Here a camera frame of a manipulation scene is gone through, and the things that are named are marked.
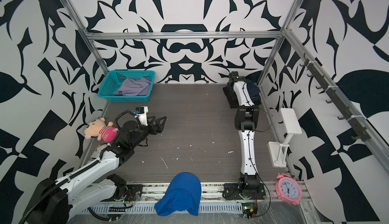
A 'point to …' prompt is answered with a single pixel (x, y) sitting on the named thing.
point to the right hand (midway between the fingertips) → (244, 93)
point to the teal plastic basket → (113, 79)
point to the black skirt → (232, 100)
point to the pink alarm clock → (288, 189)
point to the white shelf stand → (278, 151)
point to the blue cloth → (183, 193)
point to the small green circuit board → (249, 210)
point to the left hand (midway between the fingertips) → (160, 114)
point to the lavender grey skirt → (131, 87)
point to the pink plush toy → (101, 129)
